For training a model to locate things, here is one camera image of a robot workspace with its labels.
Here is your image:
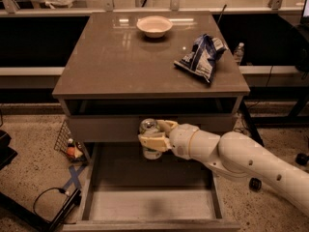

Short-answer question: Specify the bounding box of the black table leg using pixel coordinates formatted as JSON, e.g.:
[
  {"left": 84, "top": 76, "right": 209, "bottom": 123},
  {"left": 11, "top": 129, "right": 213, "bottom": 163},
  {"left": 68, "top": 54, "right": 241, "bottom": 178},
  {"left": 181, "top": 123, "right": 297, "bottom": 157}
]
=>
[{"left": 239, "top": 101, "right": 264, "bottom": 145}]

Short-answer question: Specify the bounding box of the blue tape cross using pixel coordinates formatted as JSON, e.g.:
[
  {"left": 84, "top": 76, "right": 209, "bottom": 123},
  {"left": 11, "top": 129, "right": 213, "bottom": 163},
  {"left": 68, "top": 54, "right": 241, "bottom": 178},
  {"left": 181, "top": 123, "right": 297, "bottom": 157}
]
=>
[{"left": 63, "top": 164, "right": 86, "bottom": 190}]

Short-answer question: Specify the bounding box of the black office chair base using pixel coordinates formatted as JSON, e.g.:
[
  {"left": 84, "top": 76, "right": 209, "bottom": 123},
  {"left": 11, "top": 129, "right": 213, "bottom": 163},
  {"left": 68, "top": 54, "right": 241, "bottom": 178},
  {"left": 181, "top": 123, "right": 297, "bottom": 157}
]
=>
[{"left": 249, "top": 178, "right": 262, "bottom": 191}]

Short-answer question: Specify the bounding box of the blue chip bag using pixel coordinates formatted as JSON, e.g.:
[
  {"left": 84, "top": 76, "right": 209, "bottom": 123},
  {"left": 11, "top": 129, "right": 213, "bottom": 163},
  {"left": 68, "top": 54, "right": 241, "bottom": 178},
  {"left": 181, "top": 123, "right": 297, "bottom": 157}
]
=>
[{"left": 174, "top": 34, "right": 228, "bottom": 83}]

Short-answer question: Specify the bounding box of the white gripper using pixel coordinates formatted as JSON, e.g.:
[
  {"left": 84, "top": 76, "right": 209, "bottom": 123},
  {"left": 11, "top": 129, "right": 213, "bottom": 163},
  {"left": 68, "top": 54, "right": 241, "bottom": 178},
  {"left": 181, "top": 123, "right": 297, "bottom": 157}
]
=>
[{"left": 138, "top": 120, "right": 199, "bottom": 160}]

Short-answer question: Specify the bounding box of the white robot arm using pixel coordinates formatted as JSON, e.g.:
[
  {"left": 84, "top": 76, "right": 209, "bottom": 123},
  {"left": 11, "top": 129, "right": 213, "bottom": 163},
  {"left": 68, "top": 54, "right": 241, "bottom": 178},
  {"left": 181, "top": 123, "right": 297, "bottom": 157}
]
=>
[{"left": 138, "top": 119, "right": 309, "bottom": 215}]

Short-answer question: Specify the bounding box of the open middle drawer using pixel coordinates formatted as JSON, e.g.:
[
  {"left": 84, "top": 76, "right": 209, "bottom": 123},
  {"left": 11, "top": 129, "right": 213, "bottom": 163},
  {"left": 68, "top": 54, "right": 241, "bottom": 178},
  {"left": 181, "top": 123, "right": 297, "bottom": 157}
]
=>
[{"left": 63, "top": 143, "right": 239, "bottom": 232}]

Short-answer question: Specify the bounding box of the black cable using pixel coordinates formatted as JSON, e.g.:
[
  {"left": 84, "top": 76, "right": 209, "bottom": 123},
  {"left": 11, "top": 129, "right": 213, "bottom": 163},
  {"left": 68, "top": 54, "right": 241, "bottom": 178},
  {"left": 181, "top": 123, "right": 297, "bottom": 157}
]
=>
[{"left": 32, "top": 187, "right": 70, "bottom": 216}]

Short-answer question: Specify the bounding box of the closed top drawer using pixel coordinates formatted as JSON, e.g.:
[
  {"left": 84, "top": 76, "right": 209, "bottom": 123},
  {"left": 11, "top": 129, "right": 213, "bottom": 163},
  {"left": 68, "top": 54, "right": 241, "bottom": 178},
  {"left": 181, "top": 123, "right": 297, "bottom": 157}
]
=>
[{"left": 67, "top": 114, "right": 237, "bottom": 142}]

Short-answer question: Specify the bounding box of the grey drawer cabinet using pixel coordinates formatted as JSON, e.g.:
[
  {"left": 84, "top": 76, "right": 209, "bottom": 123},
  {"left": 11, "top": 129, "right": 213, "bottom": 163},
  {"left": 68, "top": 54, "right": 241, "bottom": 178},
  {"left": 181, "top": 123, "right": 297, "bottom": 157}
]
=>
[{"left": 51, "top": 11, "right": 251, "bottom": 232}]

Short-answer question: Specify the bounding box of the black stand leg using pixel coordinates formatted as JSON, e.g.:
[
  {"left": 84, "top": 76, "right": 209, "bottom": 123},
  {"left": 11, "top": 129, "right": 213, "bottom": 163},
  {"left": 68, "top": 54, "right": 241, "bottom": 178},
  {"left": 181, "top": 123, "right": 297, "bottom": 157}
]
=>
[{"left": 0, "top": 188, "right": 81, "bottom": 232}]

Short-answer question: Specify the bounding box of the white bowl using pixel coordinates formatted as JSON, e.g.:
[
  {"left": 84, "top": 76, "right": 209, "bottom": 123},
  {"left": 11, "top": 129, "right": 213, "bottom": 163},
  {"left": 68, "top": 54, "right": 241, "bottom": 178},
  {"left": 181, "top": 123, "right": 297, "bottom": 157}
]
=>
[{"left": 136, "top": 15, "right": 173, "bottom": 39}]

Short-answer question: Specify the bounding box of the wire basket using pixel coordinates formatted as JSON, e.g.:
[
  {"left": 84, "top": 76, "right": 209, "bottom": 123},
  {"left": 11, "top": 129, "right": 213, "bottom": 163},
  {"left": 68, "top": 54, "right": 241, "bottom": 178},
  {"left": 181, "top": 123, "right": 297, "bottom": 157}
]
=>
[{"left": 54, "top": 121, "right": 87, "bottom": 162}]

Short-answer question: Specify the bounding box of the clear water bottle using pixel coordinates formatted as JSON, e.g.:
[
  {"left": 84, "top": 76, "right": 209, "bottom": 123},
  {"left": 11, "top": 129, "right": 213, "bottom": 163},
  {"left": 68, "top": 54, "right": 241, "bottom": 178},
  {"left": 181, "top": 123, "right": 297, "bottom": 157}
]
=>
[{"left": 233, "top": 43, "right": 244, "bottom": 65}]

